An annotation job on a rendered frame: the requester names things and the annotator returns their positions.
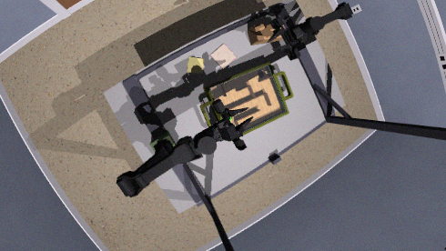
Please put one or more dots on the tan rectangular block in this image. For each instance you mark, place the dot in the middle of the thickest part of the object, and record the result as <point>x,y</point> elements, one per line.
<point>261,32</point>

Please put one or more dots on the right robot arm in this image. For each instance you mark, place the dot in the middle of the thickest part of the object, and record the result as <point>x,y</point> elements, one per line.
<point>302,31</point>

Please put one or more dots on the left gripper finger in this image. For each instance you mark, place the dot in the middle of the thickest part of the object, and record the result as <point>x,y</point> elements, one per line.
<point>235,112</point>
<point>242,126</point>

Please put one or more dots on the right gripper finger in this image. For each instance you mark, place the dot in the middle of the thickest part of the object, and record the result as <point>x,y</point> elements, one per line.
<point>277,32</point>
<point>287,48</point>

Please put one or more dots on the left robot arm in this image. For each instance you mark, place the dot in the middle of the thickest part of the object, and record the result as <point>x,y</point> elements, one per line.
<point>131,182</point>

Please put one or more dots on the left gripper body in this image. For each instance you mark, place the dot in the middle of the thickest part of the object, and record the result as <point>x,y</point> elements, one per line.
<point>219,107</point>

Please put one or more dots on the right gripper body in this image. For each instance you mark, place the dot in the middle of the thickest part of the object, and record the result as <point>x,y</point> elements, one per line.
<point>286,36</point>

